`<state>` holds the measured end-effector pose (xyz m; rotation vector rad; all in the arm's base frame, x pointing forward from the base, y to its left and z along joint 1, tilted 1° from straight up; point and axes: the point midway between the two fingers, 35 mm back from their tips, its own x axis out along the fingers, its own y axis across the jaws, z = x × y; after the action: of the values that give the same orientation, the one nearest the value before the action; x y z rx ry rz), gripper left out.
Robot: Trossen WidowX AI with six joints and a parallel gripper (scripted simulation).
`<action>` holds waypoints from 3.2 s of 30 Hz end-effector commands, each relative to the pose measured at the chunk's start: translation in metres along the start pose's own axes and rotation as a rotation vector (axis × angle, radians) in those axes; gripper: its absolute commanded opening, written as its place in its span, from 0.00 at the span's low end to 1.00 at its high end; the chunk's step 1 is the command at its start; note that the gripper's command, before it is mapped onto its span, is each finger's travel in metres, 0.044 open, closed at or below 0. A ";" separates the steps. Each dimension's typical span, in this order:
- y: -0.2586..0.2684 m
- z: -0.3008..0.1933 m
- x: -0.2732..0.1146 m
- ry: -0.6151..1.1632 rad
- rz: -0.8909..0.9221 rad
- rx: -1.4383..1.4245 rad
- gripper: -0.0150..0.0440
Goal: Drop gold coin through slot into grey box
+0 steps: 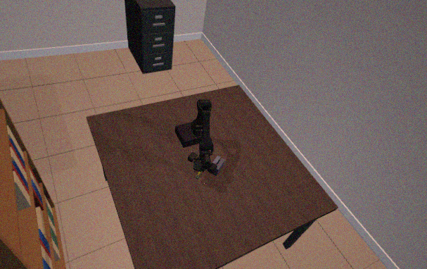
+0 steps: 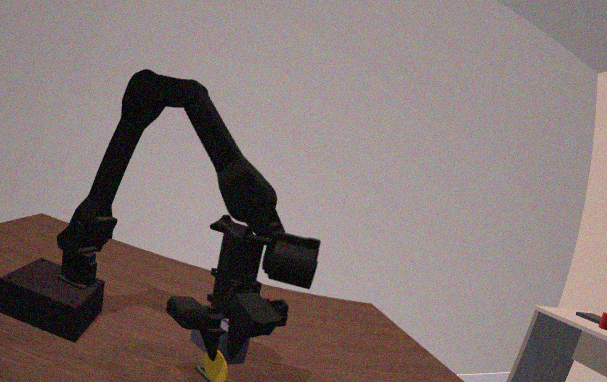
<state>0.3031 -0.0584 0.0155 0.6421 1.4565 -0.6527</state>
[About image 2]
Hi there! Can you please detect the gold coin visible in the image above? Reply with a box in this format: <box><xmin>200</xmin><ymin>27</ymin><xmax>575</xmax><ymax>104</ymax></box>
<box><xmin>203</xmin><ymin>350</ymin><xmax>228</xmax><ymax>382</ymax></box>

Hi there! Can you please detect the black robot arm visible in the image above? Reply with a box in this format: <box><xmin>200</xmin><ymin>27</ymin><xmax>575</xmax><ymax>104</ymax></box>
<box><xmin>57</xmin><ymin>69</ymin><xmax>321</xmax><ymax>338</ymax></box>

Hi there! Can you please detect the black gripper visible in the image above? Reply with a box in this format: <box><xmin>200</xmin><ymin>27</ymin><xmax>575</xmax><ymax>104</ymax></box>
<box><xmin>166</xmin><ymin>265</ymin><xmax>262</xmax><ymax>361</ymax></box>

